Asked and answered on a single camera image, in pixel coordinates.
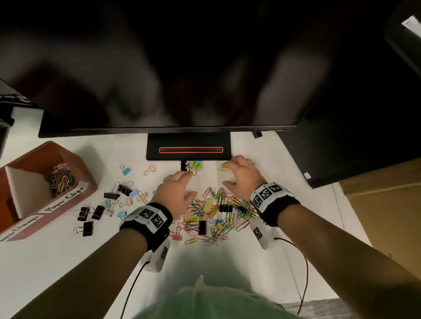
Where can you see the person's right hand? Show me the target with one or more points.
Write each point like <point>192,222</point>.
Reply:
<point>245,178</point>

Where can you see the person's left hand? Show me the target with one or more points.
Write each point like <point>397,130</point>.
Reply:
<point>175,194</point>

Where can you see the pile of colorful paper clips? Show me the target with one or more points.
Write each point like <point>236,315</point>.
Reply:
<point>229,199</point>

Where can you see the small pink binder clip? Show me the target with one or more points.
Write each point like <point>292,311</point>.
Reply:
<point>152,168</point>

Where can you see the spread of pastel binder clips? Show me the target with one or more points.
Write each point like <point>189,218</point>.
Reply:
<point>134,193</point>

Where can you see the pile of mixed coloured clips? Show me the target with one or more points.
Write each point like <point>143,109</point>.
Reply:
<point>202,227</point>

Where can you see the single black binder clip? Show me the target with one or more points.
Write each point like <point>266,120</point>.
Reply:
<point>83,213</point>
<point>124,189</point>
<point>98,212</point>
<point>111,196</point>
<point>87,229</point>

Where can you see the small blue binder clip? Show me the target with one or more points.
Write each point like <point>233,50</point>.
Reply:
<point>126,171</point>

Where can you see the sorted heap of paper clips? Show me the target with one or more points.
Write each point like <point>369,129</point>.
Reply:
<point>61,178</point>

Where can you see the person's left forearm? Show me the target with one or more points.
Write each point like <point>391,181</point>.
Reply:
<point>88,282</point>

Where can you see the person's right forearm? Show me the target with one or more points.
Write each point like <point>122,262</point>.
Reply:
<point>361,271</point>

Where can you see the plain cardboard box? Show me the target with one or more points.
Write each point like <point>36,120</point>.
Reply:
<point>402,223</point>

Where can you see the black left wristband with markers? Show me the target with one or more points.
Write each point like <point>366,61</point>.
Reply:
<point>147,221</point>

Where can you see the black laptop with orange stripe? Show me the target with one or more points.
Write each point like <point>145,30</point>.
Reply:
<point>190,138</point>

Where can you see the green shirt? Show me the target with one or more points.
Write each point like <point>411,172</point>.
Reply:
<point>227,315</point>

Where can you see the wide black computer monitor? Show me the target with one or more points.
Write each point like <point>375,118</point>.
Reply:
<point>186,46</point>

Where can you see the small black bracket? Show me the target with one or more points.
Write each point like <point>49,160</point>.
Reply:
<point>257,134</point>

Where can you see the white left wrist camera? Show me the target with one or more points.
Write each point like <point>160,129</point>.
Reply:
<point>155,258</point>

